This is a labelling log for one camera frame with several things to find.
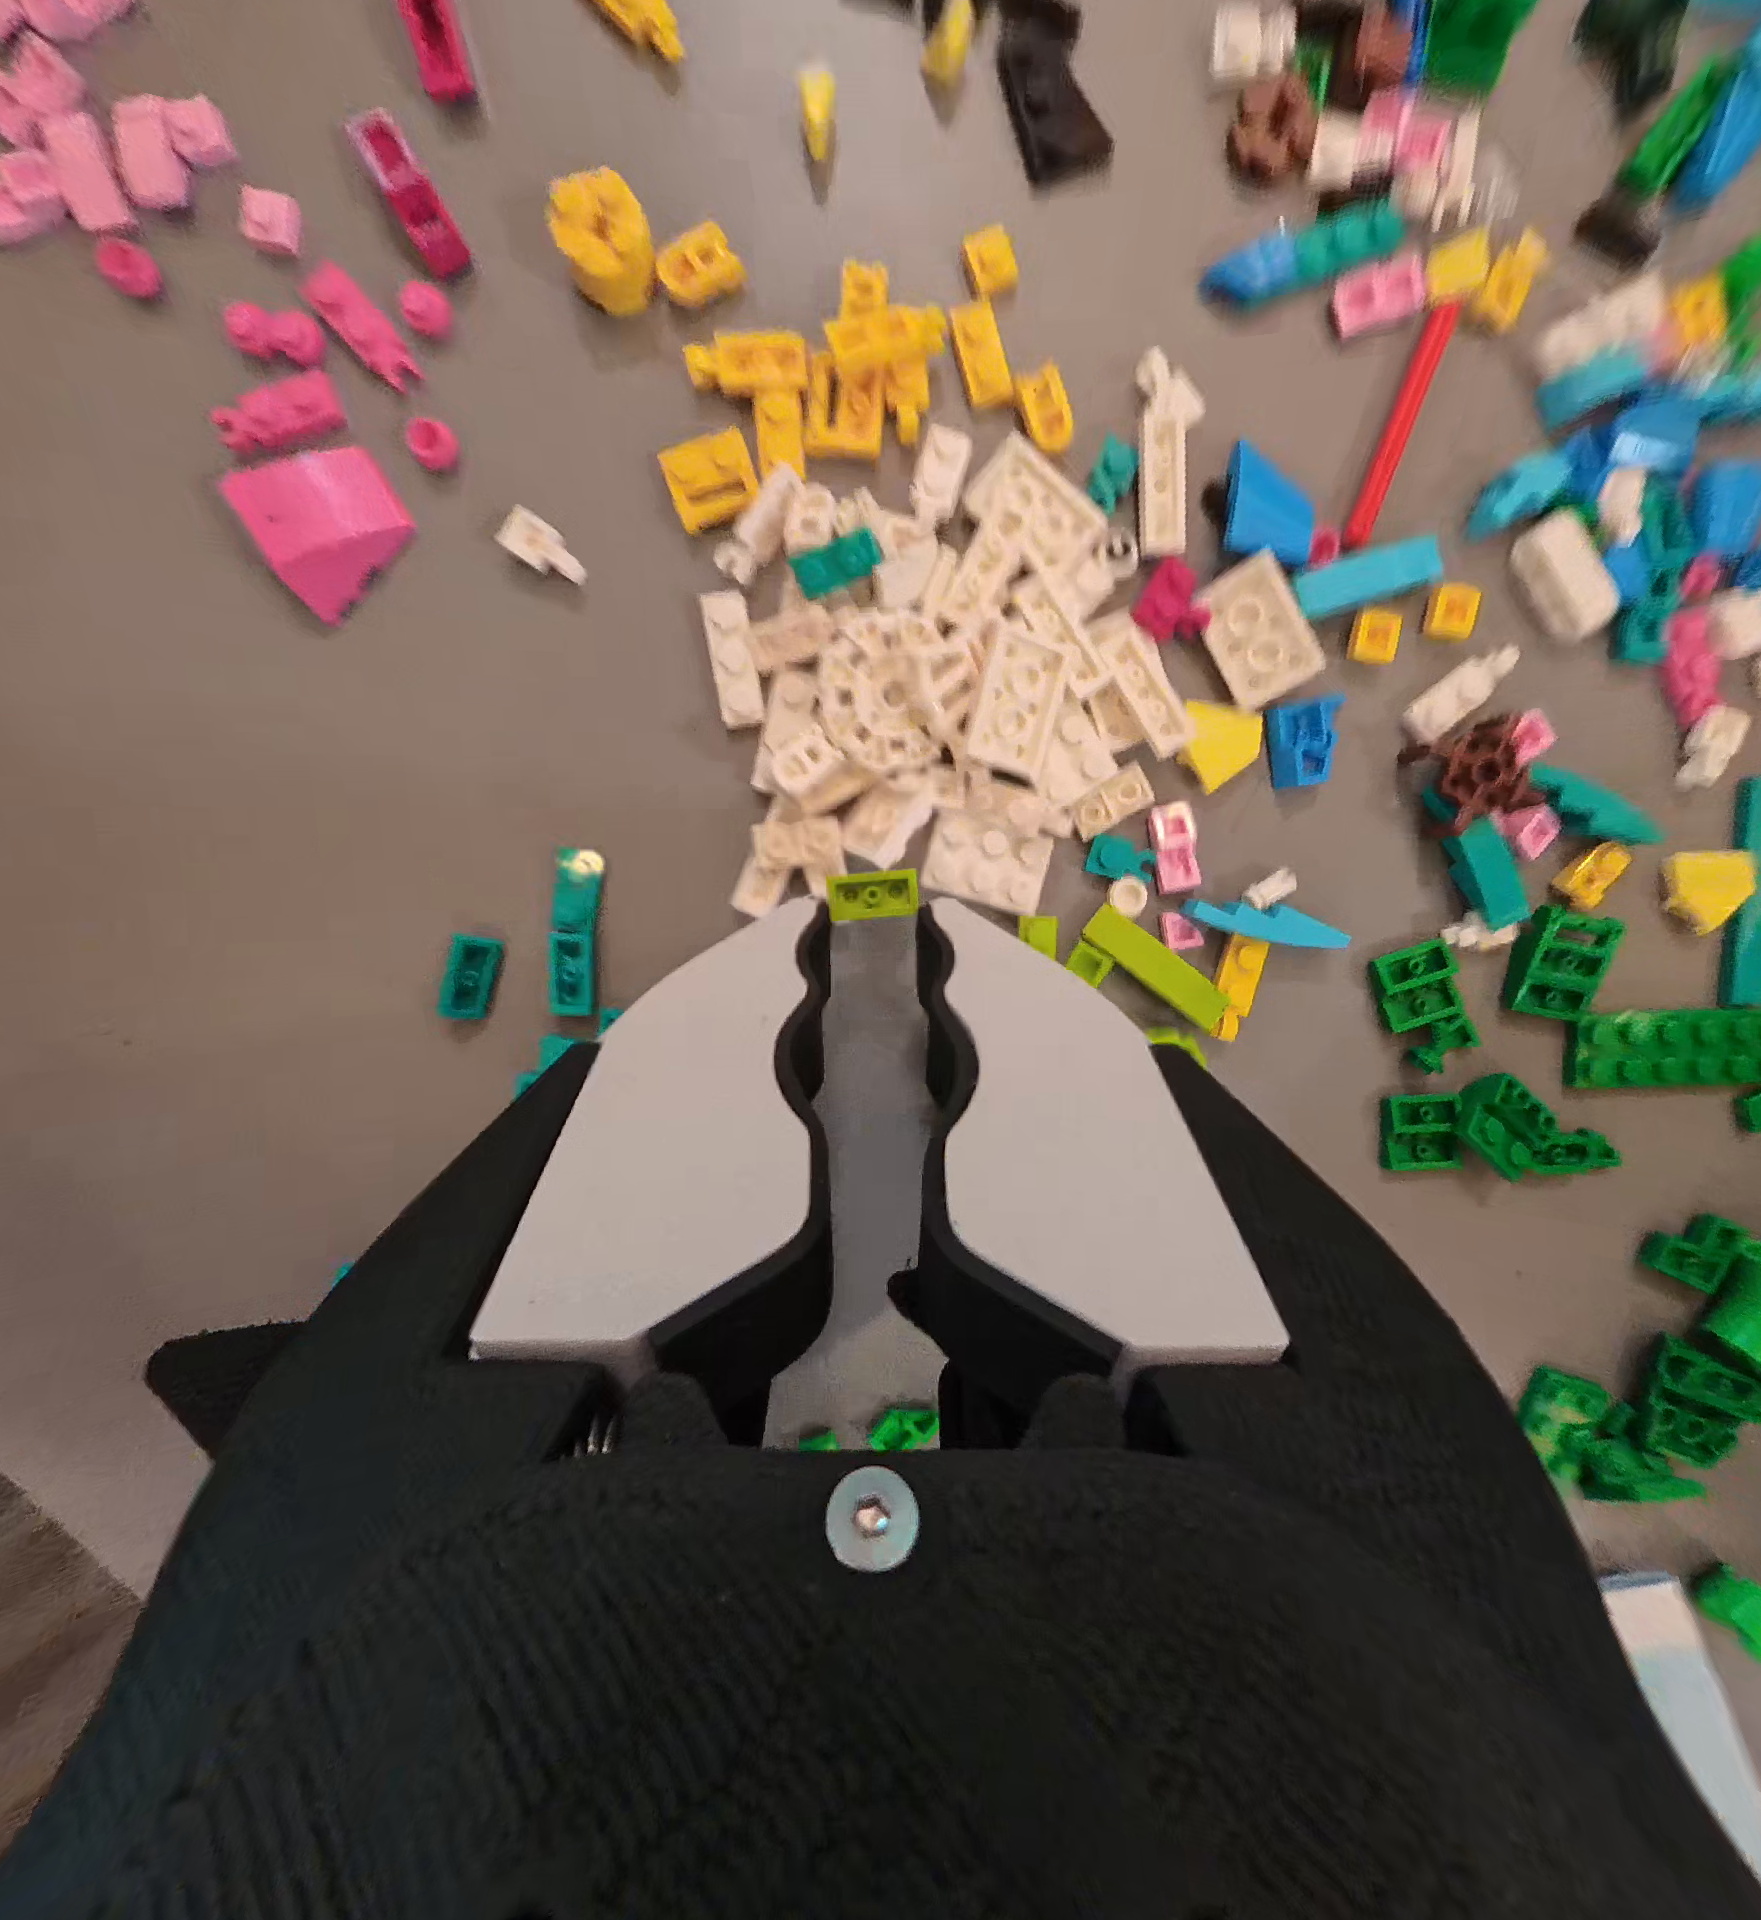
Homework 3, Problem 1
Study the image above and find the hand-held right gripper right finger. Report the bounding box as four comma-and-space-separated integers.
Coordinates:
914, 894, 1293, 1372

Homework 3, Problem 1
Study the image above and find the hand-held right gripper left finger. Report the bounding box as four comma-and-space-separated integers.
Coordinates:
467, 897, 834, 1372

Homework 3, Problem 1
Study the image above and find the long lime lego plate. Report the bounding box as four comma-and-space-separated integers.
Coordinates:
1072, 902, 1230, 1038

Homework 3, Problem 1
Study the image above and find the yellow lego slope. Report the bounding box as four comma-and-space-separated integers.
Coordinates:
1659, 848, 1761, 936
1175, 699, 1270, 795

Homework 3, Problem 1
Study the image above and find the blue lego brick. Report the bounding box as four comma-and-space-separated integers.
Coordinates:
1264, 690, 1350, 790

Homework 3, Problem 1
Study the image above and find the white lego brick pile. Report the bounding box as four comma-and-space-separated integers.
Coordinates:
697, 345, 1332, 920

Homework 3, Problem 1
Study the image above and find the brown round lego piece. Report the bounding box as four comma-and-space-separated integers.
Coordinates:
1396, 715, 1552, 822

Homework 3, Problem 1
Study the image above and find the green lego brick pile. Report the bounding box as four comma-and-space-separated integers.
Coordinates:
1363, 897, 1761, 1677

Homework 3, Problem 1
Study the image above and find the single white lego clip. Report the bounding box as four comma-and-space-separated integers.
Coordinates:
495, 505, 589, 588

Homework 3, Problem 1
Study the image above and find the light blue lego plate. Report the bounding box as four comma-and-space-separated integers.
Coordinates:
1291, 534, 1447, 620

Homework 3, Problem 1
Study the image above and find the blue lego slope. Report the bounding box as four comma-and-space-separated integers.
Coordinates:
1218, 439, 1321, 570

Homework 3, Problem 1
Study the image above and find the long teal lego plate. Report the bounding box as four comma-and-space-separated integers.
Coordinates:
1716, 774, 1761, 1010

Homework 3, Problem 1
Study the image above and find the large pink lego slope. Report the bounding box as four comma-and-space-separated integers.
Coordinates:
215, 445, 418, 627

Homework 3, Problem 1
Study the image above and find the red lego rod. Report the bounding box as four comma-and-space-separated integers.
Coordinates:
1336, 297, 1468, 552

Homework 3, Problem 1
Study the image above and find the yellow lego brick pile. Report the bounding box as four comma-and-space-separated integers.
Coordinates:
542, 161, 1079, 537

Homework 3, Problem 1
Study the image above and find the mixed colour lego brick pile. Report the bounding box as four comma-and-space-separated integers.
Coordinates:
1195, 0, 1761, 709

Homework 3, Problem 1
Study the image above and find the black lego plate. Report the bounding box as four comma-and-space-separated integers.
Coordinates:
990, 13, 1119, 186

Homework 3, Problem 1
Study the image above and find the pink lego brick pile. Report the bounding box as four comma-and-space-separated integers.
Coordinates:
0, 0, 480, 485

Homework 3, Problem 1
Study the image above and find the pale blue paper sheet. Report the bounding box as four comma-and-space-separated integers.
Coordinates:
1595, 1570, 1761, 1920

